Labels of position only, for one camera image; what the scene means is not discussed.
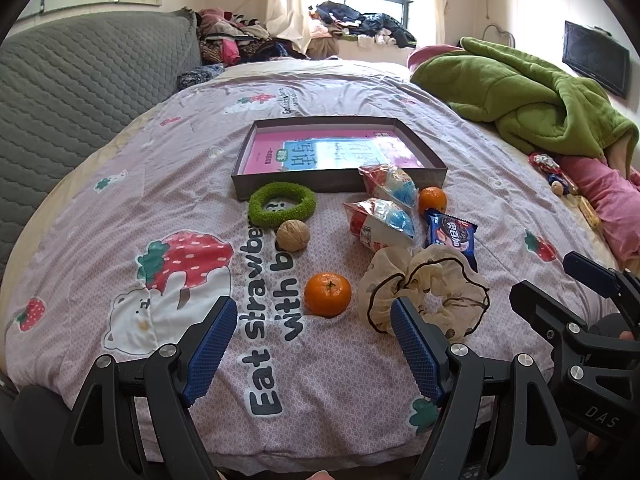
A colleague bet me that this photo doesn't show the dark patterned cloth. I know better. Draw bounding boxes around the dark patterned cloth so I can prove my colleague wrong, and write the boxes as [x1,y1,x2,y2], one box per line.
[177,63,226,92]

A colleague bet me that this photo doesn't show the pink book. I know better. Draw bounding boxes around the pink book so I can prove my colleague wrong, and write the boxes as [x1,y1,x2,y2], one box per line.
[245,127,431,173]

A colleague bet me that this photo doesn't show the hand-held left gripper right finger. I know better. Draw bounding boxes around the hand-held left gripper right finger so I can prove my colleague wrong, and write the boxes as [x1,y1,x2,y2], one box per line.
[390,296,571,480]

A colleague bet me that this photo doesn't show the blue cookie packet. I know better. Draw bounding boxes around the blue cookie packet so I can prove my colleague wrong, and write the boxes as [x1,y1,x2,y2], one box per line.
[425,208,479,272]

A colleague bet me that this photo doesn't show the pink printed bedsheet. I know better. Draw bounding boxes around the pink printed bedsheet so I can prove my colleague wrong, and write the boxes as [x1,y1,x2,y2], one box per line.
[0,60,640,467]

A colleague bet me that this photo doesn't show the walnut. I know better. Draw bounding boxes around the walnut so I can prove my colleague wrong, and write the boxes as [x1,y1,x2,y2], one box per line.
[276,219,311,252]

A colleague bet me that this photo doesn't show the large orange tangerine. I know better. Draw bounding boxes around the large orange tangerine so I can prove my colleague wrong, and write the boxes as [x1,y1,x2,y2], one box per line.
[304,272,353,318]

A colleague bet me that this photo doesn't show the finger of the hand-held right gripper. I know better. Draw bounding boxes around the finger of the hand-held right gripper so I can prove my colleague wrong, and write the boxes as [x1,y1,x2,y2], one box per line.
[509,280,601,356]
[562,251,623,300]

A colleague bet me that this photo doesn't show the green fuzzy ring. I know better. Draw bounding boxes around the green fuzzy ring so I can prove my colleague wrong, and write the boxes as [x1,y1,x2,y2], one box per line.
[248,182,317,231]

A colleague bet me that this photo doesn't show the black wall television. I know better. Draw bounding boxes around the black wall television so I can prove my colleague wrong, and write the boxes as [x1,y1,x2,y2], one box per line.
[562,21,631,100]

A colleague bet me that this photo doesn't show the dark clothes on windowsill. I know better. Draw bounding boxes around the dark clothes on windowsill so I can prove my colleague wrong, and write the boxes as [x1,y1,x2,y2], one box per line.
[310,1,417,50]

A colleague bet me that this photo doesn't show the toy egg packet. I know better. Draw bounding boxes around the toy egg packet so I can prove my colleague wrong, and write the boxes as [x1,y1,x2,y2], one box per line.
[358,164,418,208]
[342,198,417,252]

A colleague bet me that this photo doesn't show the pile of clothes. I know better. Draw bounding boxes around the pile of clothes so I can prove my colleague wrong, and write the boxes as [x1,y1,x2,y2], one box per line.
[197,7,311,68]

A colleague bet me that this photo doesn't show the cream curtain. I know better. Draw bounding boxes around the cream curtain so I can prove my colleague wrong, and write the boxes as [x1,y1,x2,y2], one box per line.
[265,0,313,41]

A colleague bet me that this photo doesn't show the shallow brown cardboard box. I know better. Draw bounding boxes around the shallow brown cardboard box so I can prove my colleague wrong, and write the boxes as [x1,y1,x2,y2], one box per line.
[231,116,448,202]

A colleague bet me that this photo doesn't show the red snack packets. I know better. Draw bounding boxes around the red snack packets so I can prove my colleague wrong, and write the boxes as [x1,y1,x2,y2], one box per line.
[529,152,578,196]

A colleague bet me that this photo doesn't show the small orange tangerine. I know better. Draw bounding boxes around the small orange tangerine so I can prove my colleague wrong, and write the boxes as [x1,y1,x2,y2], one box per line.
[417,186,447,216]

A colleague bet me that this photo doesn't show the cream scrunchie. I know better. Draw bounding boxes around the cream scrunchie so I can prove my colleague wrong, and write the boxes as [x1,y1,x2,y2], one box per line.
[357,246,491,342]

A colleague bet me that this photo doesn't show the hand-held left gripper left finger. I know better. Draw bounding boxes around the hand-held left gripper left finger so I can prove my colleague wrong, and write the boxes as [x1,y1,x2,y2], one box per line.
[52,296,238,480]

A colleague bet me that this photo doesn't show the grey quilted headboard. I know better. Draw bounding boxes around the grey quilted headboard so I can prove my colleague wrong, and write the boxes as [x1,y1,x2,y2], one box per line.
[0,8,203,281]

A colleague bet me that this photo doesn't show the green blanket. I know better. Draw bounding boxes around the green blanket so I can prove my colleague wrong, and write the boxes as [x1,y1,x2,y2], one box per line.
[410,36,640,158]

